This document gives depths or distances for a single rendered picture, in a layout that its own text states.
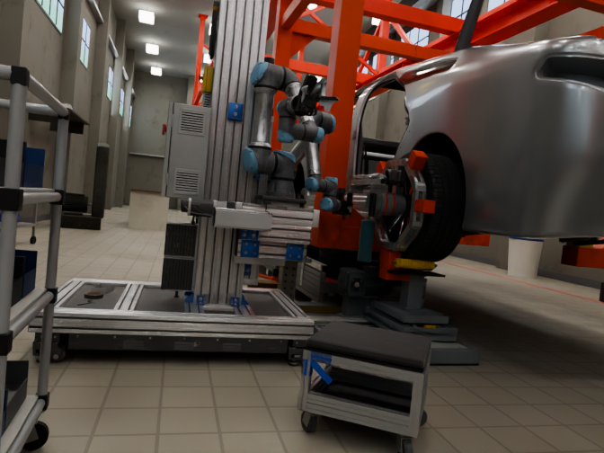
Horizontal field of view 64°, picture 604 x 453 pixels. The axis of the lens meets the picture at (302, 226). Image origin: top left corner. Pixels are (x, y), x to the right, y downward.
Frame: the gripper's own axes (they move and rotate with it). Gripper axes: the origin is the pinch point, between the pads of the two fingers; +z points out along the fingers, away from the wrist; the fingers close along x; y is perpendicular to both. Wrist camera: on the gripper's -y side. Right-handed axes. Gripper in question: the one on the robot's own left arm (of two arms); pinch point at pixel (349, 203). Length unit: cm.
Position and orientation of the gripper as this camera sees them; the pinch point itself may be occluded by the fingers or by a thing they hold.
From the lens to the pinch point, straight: 301.8
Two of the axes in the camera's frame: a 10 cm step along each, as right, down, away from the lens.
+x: 8.8, 1.1, -4.6
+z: 4.6, 0.1, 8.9
